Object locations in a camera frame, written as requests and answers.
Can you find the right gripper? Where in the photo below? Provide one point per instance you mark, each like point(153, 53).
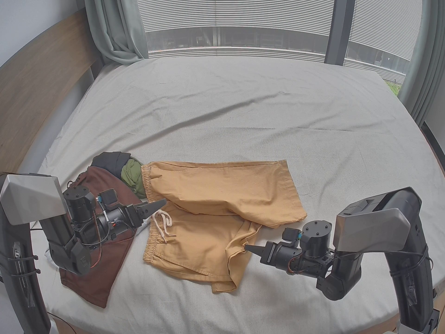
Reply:
point(281, 256)

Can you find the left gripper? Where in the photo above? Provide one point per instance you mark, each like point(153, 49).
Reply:
point(120, 219)

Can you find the tan shorts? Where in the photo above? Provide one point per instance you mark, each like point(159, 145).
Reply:
point(215, 193)

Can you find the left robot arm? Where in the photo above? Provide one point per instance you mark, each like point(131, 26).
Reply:
point(31, 200)

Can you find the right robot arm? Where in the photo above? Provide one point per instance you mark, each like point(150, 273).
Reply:
point(375, 217)

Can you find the bed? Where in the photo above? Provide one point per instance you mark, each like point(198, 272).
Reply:
point(243, 117)

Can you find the green garment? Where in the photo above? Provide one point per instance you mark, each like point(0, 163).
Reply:
point(132, 176)

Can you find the black garment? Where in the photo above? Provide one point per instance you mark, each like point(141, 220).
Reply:
point(109, 164)

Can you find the brown garment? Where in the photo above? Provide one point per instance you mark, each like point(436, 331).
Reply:
point(100, 273)

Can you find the grey-green curtain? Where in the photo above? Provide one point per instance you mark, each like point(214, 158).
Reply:
point(424, 64)
point(111, 19)

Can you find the window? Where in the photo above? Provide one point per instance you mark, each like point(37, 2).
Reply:
point(243, 12)

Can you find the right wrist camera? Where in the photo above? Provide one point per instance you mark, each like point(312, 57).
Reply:
point(291, 235)

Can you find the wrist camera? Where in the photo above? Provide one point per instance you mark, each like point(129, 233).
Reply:
point(291, 235)
point(107, 197)

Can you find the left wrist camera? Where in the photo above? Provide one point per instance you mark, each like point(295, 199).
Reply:
point(107, 197)

